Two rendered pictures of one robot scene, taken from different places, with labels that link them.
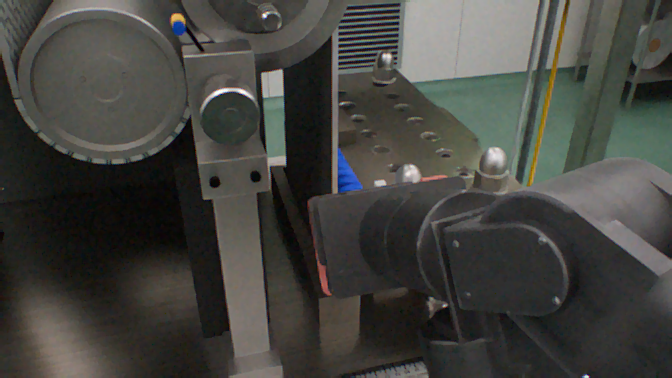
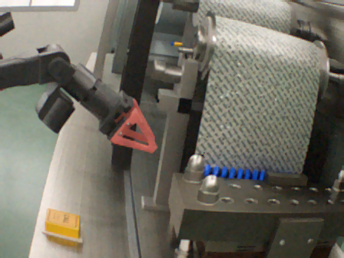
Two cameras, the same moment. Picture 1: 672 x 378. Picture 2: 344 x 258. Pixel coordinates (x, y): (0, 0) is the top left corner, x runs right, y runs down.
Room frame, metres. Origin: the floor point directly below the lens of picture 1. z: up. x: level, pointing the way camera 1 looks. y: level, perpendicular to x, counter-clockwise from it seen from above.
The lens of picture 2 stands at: (0.53, -0.94, 1.34)
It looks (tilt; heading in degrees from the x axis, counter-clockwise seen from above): 15 degrees down; 97
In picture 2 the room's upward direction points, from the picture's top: 10 degrees clockwise
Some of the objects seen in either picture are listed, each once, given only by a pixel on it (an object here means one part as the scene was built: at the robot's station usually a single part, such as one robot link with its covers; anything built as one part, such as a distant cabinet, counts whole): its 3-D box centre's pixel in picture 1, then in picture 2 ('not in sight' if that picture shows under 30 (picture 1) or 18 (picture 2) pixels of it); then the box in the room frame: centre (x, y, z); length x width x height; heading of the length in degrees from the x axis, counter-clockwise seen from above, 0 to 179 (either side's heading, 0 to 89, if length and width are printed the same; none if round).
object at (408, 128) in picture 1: (392, 148); (281, 210); (0.64, -0.07, 1.00); 0.40 x 0.16 x 0.06; 15
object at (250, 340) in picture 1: (238, 232); (167, 136); (0.39, 0.08, 1.05); 0.06 x 0.05 x 0.31; 15
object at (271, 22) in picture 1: (268, 16); (185, 50); (0.40, 0.05, 1.23); 0.03 x 0.01 x 0.01; 15
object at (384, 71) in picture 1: (384, 64); not in sight; (0.81, -0.07, 1.05); 0.04 x 0.04 x 0.04
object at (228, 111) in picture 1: (229, 111); (158, 69); (0.35, 0.07, 1.18); 0.04 x 0.02 x 0.04; 105
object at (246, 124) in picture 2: (305, 86); (261, 130); (0.57, 0.03, 1.11); 0.23 x 0.01 x 0.18; 15
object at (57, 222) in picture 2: not in sight; (62, 223); (0.25, -0.16, 0.91); 0.07 x 0.07 x 0.02; 15
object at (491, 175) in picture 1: (492, 168); (210, 189); (0.50, -0.16, 1.05); 0.04 x 0.04 x 0.04
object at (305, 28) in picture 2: not in sight; (299, 28); (0.65, 0.38, 1.33); 0.07 x 0.07 x 0.07; 15
